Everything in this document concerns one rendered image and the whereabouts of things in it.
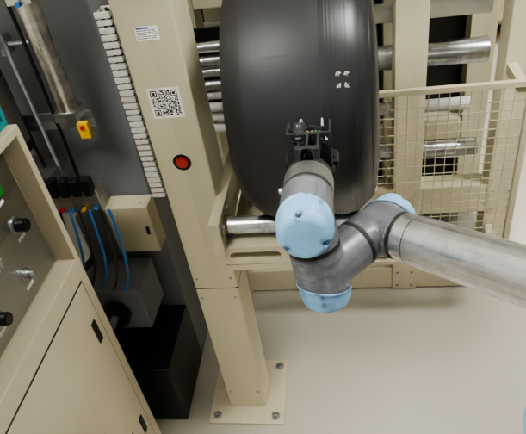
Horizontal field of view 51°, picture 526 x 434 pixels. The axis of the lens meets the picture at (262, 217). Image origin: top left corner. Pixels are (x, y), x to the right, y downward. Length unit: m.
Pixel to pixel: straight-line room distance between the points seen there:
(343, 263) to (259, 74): 0.42
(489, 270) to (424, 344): 1.52
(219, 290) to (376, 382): 0.77
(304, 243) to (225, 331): 1.08
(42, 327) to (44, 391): 0.14
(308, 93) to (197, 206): 0.53
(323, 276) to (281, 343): 1.50
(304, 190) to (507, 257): 0.26
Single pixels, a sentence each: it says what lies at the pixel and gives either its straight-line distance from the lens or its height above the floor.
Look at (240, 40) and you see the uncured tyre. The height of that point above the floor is 1.39.
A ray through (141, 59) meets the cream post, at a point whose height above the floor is 1.32.
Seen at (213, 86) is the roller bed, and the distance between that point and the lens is 1.68.
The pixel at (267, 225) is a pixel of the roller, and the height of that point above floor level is 0.91.
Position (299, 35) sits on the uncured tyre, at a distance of 1.04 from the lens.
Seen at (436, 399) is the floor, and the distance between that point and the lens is 2.10.
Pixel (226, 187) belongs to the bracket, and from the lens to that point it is 1.42.
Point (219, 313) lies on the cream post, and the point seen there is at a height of 0.51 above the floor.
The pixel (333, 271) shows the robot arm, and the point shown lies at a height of 1.21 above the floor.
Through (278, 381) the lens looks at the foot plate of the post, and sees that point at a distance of 2.13.
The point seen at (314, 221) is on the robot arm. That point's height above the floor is 1.31.
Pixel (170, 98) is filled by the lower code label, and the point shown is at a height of 1.23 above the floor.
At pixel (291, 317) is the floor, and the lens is 2.33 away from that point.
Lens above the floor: 1.75
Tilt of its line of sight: 38 degrees down
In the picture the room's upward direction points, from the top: 10 degrees counter-clockwise
